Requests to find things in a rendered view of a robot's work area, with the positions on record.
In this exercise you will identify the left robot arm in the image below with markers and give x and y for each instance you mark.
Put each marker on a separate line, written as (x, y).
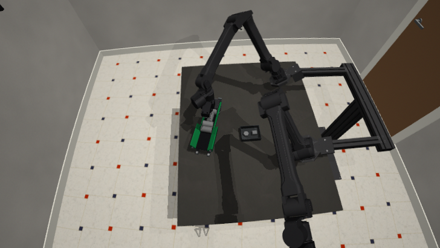
(283, 128)

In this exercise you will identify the grey metal cylinder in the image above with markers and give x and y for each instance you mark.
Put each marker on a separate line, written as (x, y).
(211, 117)

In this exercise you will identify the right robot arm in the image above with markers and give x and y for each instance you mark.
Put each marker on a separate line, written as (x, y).
(204, 78)

